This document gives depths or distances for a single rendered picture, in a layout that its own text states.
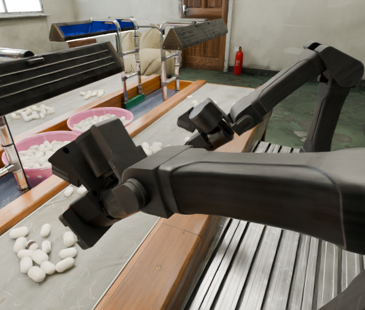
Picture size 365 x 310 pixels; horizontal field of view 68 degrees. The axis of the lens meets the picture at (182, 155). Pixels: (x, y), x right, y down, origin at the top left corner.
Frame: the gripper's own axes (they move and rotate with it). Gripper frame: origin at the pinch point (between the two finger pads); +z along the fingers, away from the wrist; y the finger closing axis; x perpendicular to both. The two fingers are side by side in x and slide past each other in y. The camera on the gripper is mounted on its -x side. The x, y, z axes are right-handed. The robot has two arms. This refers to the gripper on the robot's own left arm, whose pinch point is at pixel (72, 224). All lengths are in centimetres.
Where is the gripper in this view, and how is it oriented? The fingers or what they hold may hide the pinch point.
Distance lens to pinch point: 52.8
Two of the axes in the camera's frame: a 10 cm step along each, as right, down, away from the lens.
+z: -7.0, 4.0, 5.9
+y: -4.1, 4.6, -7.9
